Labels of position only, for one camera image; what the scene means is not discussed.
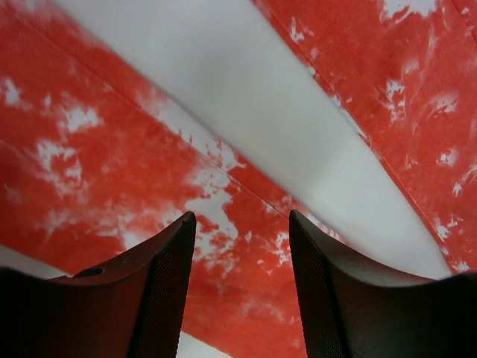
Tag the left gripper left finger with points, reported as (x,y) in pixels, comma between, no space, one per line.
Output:
(129,306)

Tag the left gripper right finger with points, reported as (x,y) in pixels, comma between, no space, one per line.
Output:
(353,306)

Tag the orange white tie-dye trousers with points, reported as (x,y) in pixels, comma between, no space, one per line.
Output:
(119,116)

